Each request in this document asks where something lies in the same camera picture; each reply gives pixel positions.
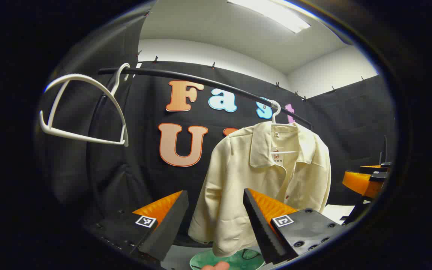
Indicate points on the cream button shirt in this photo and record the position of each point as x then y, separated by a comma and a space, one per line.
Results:
238, 187

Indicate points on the white plastic clothes hanger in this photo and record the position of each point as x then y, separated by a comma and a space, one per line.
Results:
88, 137
277, 112

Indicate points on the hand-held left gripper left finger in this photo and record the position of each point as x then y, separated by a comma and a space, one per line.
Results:
167, 228

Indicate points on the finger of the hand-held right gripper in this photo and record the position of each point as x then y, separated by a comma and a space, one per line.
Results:
379, 166
362, 183

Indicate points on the green laundry hamper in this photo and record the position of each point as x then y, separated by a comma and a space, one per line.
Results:
238, 260

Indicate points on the black backdrop cloth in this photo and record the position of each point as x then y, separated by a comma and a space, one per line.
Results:
126, 168

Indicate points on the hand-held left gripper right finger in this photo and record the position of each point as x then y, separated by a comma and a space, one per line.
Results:
263, 232

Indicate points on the ceiling light panel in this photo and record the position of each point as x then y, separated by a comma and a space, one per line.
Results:
272, 13

